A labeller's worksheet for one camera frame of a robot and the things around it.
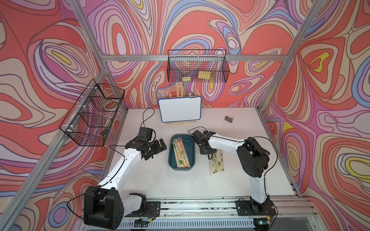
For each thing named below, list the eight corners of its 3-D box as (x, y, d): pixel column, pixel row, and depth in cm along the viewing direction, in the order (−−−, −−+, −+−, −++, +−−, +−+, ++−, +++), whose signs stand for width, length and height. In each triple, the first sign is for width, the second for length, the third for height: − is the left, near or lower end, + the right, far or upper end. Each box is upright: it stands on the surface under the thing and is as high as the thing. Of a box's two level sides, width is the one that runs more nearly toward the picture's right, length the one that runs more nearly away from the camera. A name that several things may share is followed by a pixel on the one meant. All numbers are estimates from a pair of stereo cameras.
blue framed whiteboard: (162, 124, 110) (157, 102, 93) (163, 118, 114) (159, 96, 97) (199, 124, 110) (201, 102, 93) (199, 118, 114) (201, 96, 97)
